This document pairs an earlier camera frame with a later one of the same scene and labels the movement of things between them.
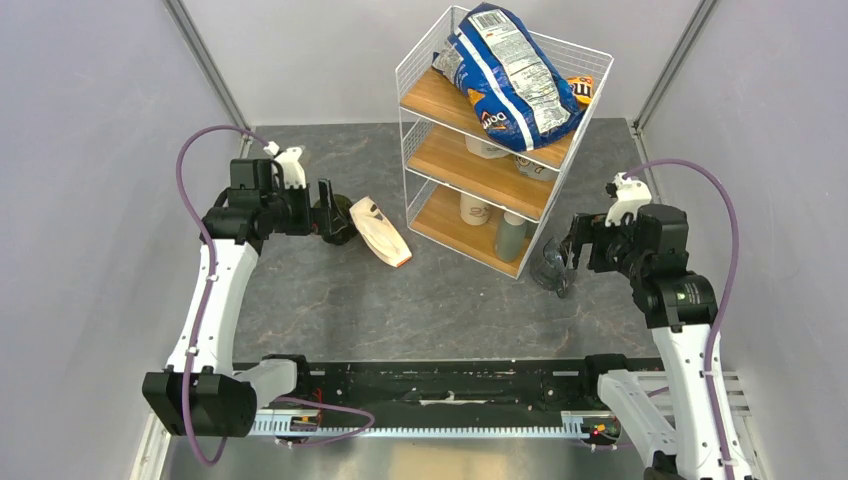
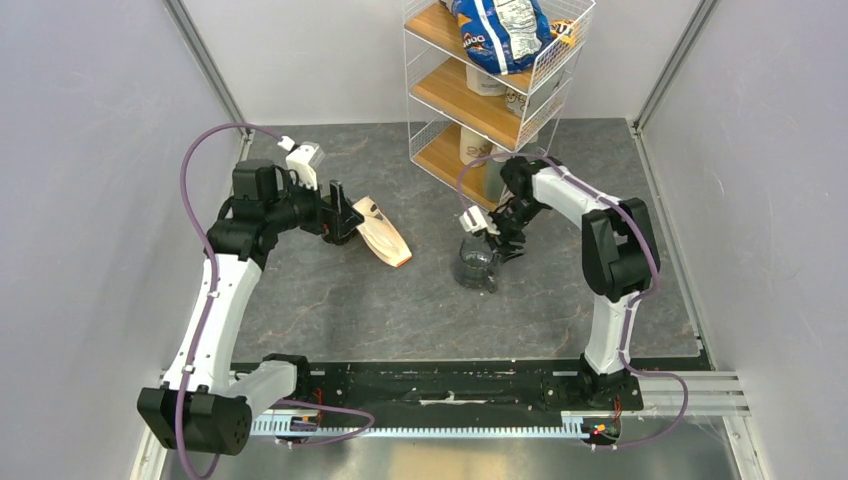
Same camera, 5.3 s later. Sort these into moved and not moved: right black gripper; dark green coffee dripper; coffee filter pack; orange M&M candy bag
Moved: right black gripper; orange M&M candy bag
Not moved: coffee filter pack; dark green coffee dripper
